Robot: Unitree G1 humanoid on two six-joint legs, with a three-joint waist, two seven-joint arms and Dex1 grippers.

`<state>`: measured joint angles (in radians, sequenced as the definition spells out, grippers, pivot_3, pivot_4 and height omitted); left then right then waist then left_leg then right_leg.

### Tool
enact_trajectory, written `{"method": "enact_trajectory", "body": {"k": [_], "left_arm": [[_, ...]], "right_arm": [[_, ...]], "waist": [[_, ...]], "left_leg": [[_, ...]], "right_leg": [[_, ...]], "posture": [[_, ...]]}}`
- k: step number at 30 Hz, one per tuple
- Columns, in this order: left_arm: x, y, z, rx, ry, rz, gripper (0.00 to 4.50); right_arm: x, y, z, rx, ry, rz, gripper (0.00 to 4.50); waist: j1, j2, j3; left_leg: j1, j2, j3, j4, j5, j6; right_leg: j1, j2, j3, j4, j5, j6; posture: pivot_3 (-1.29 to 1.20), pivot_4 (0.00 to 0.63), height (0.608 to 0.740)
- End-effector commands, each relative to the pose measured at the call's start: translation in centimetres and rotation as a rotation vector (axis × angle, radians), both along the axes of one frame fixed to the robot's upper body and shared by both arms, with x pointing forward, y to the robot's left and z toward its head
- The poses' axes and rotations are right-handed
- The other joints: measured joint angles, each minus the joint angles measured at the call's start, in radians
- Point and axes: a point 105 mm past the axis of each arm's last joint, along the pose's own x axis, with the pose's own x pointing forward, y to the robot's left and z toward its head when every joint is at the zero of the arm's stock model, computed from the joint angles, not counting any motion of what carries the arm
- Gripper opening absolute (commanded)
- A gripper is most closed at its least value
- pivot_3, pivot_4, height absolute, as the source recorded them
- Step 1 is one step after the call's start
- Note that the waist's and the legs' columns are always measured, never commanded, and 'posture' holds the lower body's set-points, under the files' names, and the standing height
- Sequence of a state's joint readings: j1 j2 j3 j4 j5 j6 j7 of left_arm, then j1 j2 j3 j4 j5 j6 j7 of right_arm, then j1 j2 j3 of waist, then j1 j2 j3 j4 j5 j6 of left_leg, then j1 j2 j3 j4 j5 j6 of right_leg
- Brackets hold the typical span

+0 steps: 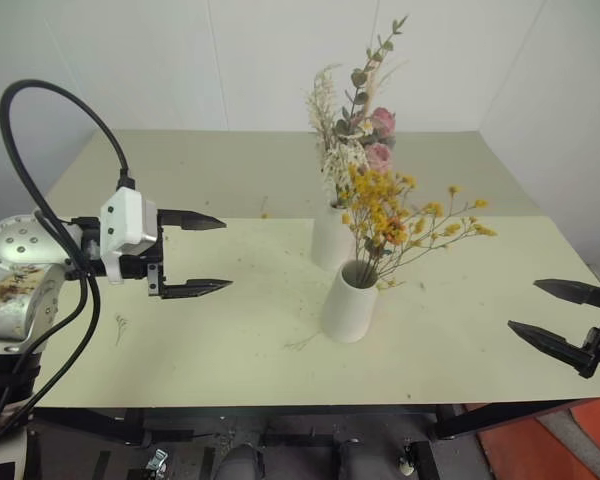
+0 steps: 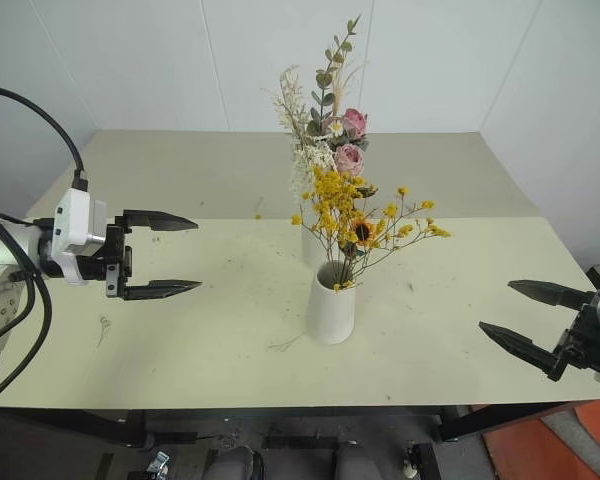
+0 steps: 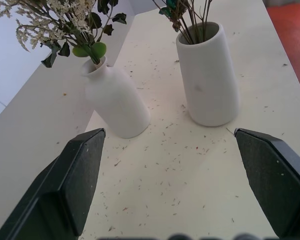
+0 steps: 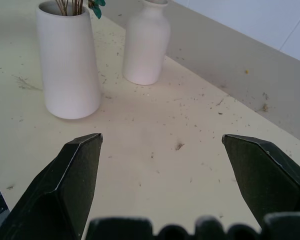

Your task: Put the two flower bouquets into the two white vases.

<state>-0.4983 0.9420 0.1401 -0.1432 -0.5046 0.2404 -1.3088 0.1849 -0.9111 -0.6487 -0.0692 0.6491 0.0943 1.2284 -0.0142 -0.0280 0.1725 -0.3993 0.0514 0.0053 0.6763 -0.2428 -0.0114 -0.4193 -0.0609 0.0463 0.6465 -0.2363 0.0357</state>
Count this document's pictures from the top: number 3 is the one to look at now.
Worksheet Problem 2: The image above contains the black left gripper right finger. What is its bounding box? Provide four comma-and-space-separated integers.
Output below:
233, 127, 300, 240

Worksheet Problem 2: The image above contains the orange cloth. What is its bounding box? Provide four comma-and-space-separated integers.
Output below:
266, 3, 300, 92

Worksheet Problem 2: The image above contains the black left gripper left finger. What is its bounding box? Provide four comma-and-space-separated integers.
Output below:
0, 127, 106, 240

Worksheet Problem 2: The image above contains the white wide cylinder vase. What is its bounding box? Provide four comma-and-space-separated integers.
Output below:
175, 21, 241, 127

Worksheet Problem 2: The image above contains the cream dried flower bouquet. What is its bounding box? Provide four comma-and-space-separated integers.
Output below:
0, 0, 128, 69

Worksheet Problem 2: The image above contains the white narrow-neck bottle vase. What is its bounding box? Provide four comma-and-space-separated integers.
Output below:
79, 55, 151, 139

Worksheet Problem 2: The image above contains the dark stemmed flower bouquet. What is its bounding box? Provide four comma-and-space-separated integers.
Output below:
151, 0, 214, 45

